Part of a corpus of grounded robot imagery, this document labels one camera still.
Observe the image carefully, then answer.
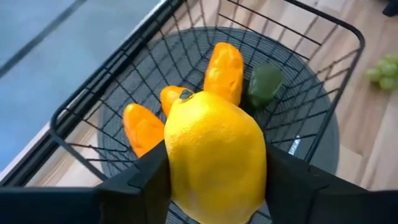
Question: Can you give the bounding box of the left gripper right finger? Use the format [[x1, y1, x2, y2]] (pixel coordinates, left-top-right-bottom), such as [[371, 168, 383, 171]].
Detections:
[[264, 143, 379, 224]]

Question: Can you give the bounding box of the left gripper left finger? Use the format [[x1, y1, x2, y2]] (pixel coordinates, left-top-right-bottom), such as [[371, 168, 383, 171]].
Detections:
[[96, 139, 172, 224]]

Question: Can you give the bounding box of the yellow lemon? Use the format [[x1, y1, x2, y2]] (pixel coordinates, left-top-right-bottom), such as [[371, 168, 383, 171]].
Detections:
[[164, 90, 268, 224]]

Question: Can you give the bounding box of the green pepper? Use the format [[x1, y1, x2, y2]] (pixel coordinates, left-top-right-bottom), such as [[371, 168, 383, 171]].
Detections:
[[247, 63, 285, 108]]

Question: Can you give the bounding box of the green grape bunch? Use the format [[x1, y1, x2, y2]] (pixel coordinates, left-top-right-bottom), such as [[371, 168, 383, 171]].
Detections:
[[364, 53, 398, 91]]

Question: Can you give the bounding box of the round grey woven placemat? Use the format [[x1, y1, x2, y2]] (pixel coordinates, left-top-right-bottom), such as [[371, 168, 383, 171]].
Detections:
[[96, 26, 340, 224]]

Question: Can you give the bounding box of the black wire basket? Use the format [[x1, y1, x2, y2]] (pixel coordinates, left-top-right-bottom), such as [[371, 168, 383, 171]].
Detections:
[[49, 0, 366, 224]]

